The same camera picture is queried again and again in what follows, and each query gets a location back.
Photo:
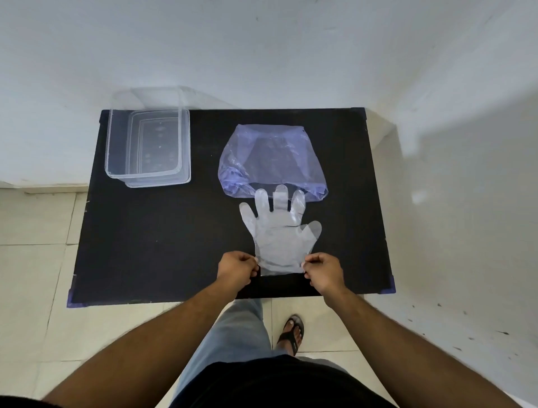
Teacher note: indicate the blue plastic bag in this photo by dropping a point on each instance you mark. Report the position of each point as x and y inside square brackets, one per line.
[273, 159]

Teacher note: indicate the person's right hand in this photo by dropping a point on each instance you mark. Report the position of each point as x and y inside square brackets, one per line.
[325, 271]

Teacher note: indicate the person's right forearm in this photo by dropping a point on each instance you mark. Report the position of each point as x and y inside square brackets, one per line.
[403, 349]

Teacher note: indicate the person's left hand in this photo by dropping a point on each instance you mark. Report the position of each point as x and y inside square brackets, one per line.
[234, 268]

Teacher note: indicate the person's grey trouser leg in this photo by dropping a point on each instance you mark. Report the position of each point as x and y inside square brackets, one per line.
[229, 340]

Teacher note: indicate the person's black shirt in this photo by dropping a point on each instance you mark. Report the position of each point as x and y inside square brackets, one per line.
[277, 384]

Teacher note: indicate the clear plastic container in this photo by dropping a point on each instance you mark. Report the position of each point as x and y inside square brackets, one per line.
[147, 141]

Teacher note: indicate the person's black sandal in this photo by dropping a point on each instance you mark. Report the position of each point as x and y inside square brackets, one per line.
[290, 334]

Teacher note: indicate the person's left fingers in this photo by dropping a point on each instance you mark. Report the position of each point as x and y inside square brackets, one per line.
[253, 265]

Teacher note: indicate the person's left forearm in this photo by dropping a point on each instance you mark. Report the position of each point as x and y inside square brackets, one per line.
[147, 344]

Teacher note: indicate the person's foot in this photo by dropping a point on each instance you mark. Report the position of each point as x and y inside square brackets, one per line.
[291, 332]

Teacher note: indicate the clear plastic disposable glove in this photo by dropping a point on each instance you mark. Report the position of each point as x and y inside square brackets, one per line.
[280, 235]

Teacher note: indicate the person's right fingers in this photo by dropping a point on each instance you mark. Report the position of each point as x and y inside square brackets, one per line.
[308, 269]

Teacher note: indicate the black table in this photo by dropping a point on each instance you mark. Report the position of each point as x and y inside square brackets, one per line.
[168, 235]

